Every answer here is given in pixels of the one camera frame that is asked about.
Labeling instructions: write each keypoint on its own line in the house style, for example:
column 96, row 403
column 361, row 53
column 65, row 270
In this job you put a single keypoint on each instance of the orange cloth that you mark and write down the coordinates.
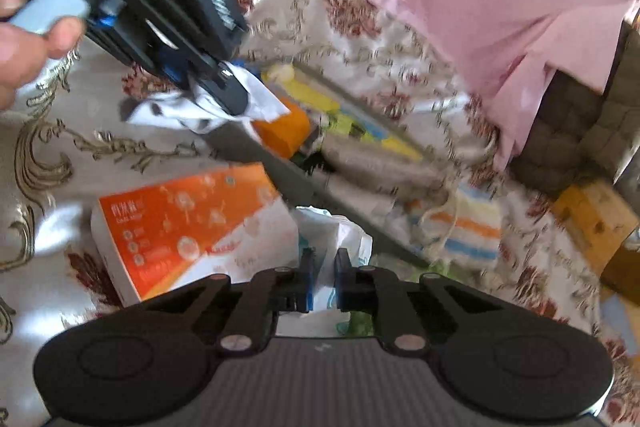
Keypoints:
column 285, row 135

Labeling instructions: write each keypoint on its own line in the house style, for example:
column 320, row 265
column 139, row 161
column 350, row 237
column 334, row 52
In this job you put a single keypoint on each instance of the floral satin bedspread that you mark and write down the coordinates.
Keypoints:
column 64, row 144

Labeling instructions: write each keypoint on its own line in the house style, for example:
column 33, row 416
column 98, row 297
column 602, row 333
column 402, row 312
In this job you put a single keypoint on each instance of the grey drawstring pouch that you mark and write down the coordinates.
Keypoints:
column 378, row 170

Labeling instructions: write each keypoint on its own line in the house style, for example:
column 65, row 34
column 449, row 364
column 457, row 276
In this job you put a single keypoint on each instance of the white plastic wipes packet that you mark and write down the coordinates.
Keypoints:
column 325, row 234

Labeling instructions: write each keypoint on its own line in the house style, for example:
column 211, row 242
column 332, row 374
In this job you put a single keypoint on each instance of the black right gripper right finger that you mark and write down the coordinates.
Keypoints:
column 381, row 294

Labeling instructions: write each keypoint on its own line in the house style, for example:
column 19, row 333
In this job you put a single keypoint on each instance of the olive quilted jacket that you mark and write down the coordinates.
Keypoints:
column 578, row 133

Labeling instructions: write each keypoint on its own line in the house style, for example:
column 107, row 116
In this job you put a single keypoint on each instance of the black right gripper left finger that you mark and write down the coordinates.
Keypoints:
column 253, row 318

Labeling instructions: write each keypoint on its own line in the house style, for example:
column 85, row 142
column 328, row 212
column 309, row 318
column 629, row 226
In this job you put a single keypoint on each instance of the striped pastel towel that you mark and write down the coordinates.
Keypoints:
column 462, row 225

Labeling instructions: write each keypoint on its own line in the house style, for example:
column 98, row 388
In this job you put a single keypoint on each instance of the orange white medicine box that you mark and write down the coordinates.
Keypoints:
column 163, row 236

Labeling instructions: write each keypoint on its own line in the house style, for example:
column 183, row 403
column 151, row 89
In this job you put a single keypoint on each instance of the yellow cardboard box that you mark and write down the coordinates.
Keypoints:
column 605, row 230

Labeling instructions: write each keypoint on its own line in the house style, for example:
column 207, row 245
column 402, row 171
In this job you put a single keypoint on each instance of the white tissue paper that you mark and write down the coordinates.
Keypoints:
column 197, row 111

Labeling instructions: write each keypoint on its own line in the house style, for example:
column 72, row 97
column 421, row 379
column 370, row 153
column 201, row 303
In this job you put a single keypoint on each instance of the grey tray with cartoon print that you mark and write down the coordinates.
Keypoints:
column 312, row 181

